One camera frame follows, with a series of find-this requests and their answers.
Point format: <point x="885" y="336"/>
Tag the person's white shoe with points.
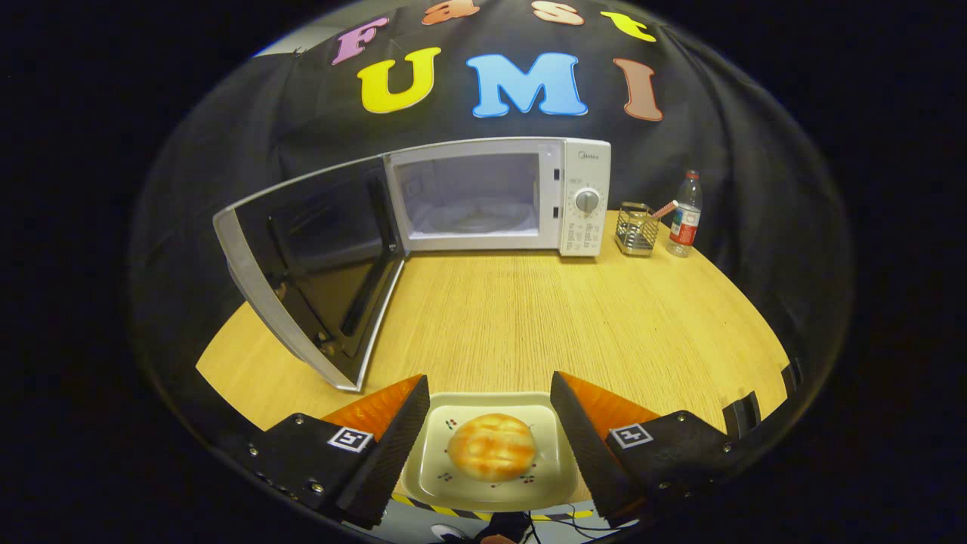
<point x="449" y="533"/>

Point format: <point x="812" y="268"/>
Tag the cream square plate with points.
<point x="438" y="483"/>

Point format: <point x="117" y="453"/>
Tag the golden bread bun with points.
<point x="491" y="446"/>

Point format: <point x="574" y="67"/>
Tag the person's dark trouser leg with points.
<point x="505" y="525"/>

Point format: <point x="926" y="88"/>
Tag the white microwave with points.
<point x="586" y="234"/>

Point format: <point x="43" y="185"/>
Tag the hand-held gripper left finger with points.
<point x="389" y="453"/>

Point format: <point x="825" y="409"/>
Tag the red white striped straw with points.
<point x="665" y="209"/>

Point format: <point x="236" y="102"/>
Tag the clear plastic water bottle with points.
<point x="684" y="227"/>

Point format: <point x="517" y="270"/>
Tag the black table clamp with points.
<point x="791" y="376"/>
<point x="742" y="414"/>

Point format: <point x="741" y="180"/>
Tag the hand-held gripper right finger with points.
<point x="585" y="453"/>

